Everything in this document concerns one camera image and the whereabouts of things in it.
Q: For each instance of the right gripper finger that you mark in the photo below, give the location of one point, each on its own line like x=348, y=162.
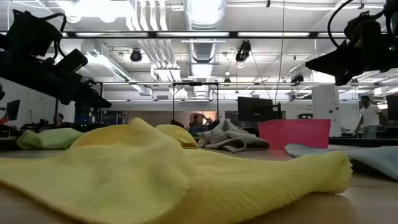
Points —
x=339, y=63

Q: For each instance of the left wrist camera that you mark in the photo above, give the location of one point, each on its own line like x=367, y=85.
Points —
x=71, y=60

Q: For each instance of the small black monitor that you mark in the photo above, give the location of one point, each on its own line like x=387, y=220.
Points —
x=13, y=109

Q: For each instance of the light blue microfiber towel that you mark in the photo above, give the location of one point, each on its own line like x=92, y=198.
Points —
x=373, y=158

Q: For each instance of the pale yellow microfiber towel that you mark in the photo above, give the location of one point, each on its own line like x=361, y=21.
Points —
x=124, y=174

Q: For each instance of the person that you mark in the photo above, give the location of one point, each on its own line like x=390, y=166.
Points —
x=58, y=118
x=197, y=124
x=370, y=115

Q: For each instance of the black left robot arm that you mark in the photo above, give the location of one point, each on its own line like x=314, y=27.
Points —
x=31, y=34

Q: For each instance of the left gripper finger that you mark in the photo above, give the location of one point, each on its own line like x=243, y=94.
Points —
x=93, y=99

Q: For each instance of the red object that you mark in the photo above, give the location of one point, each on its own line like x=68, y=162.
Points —
x=3, y=119

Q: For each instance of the lime green microfiber towel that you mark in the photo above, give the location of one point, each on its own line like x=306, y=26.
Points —
x=49, y=138

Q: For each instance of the black ceiling dome camera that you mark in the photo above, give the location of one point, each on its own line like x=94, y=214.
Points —
x=136, y=56

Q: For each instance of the black aluminium table frame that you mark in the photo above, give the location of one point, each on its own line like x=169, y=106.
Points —
x=360, y=142

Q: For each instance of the white column cabinet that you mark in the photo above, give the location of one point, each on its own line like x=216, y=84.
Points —
x=326, y=105

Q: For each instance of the black hanging camera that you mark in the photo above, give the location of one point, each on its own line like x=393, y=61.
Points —
x=244, y=49

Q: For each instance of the grey microfiber towel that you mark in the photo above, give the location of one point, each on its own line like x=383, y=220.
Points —
x=230, y=137

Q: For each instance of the golden yellow microfiber towel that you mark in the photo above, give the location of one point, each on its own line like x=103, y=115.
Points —
x=180, y=135

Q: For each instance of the silver ceiling air duct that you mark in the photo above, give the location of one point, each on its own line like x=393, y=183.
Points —
x=203, y=12

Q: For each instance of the black shelving rack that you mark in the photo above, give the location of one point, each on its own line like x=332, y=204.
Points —
x=88, y=119

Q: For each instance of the pink plastic bin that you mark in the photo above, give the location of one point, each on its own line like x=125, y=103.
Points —
x=295, y=133

